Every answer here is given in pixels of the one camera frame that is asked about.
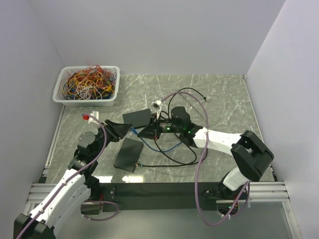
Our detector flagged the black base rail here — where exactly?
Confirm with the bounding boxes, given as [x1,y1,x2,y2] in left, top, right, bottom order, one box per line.
[99,181,250,213]

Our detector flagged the tangled colourful wires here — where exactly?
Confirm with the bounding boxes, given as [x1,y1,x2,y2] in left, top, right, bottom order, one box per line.
[62,60,118,101]

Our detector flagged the black ethernet cable short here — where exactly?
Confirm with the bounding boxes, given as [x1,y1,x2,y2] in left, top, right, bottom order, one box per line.
[162,141,198,165]

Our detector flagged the black ethernet cable long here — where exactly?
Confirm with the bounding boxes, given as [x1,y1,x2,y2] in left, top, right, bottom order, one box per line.
[136,87,209,168]

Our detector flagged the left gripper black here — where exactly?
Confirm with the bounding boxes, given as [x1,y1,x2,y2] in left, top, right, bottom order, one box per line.
[91,119,133,158]

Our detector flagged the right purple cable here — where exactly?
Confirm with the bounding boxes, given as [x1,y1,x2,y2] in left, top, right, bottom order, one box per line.
[161,91,251,227]

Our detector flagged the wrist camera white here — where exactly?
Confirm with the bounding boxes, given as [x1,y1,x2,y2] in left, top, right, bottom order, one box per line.
[82,111,99,126]
[151,100,162,119]

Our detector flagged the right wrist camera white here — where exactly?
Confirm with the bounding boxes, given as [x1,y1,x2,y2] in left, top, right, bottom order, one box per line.
[151,100,162,119]

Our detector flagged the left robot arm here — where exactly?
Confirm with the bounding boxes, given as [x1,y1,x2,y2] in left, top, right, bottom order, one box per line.
[13,119,132,239]

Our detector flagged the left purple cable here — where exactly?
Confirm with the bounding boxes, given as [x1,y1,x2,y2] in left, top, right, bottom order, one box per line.
[14,114,108,239]

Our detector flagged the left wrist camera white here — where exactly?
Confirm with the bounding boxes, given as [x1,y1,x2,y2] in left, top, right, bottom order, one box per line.
[82,111,99,126]

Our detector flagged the purple cable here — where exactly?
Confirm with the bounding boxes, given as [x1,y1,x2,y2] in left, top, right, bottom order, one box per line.
[161,91,251,227]
[14,114,108,239]

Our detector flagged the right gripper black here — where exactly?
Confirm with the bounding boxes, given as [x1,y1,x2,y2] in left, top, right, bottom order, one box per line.
[138,113,182,140]

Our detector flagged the white plastic basket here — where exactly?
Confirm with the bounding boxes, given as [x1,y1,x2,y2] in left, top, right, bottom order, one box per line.
[52,65,120,107]

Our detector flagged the blue ethernet cable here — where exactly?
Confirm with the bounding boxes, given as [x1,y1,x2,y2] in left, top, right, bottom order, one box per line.
[131,127,184,152]

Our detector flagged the black network switch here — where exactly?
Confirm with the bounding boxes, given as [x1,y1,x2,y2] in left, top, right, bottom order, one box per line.
[113,138,143,173]
[122,109,152,129]

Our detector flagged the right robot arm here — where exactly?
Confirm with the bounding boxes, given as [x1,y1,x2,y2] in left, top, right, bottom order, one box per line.
[138,107,274,199]

